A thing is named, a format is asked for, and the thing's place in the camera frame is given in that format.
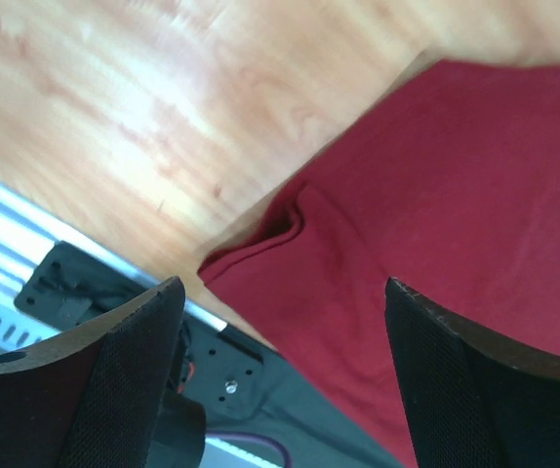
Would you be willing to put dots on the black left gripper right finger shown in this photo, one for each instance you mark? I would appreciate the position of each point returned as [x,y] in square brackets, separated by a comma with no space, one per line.
[472,397]

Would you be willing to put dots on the aluminium front frame rail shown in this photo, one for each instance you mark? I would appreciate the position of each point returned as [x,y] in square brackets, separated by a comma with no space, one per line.
[27,234]

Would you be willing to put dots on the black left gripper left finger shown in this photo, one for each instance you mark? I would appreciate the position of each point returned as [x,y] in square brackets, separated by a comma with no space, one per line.
[90,396]

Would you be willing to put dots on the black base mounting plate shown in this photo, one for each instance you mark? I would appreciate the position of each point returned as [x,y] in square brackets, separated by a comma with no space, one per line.
[243,386]

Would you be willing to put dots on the dark red t shirt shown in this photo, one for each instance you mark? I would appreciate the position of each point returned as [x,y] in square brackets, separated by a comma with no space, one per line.
[450,184]

